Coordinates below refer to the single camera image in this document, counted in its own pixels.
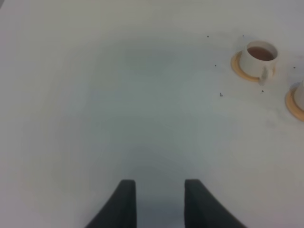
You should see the orange saucer far left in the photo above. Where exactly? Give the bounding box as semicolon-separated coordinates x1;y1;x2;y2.
231;50;276;83

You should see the white teacup near centre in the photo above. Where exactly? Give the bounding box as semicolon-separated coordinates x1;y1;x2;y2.
294;81;304;110

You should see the white teacup far left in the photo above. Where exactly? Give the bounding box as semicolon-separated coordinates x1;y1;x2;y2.
239;40;279;85

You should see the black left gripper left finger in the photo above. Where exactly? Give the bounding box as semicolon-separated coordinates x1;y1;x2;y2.
86;180;137;228

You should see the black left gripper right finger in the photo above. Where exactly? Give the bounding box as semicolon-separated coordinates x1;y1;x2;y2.
184;179;245;228

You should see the orange saucer near centre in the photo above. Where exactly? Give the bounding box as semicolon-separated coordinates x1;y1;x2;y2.
285;84;304;122

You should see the white teacup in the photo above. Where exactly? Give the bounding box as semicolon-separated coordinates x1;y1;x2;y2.
294;81;304;110
239;40;279;85

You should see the orange saucer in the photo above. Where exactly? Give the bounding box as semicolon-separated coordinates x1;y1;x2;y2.
285;84;304;122
231;50;276;83

